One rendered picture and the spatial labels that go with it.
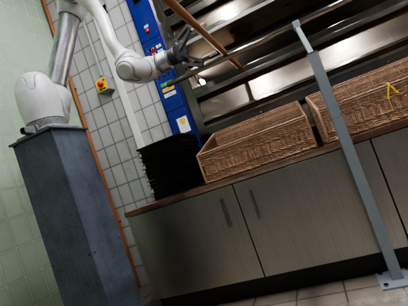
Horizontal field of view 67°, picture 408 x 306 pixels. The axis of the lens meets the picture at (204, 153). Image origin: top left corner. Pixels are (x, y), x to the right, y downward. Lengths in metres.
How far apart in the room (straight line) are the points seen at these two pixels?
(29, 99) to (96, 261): 0.68
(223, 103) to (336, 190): 0.94
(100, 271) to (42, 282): 0.68
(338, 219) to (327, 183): 0.16
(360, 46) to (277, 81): 0.48
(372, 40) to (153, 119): 1.40
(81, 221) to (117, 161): 1.14
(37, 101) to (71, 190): 0.38
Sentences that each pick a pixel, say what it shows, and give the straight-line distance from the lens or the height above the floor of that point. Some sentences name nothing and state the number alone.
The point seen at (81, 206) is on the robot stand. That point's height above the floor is 0.68.
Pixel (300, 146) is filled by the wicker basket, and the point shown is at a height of 0.61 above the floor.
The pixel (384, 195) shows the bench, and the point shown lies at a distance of 1.43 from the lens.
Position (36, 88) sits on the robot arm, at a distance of 1.41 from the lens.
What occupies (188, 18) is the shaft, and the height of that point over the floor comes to 1.17.
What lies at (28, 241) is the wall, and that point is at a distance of 1.89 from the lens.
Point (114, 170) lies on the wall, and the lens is 2.36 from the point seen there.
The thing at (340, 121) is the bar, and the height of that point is 0.65.
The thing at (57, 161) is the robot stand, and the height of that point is 0.87.
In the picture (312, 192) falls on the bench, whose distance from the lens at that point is 1.40.
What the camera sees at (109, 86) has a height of 1.43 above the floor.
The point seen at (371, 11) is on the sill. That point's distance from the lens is 2.05.
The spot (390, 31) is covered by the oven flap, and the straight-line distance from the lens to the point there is 2.04.
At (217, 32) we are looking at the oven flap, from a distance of 1.96.
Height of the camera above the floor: 0.66
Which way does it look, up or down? 3 degrees up
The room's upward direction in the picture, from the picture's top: 20 degrees counter-clockwise
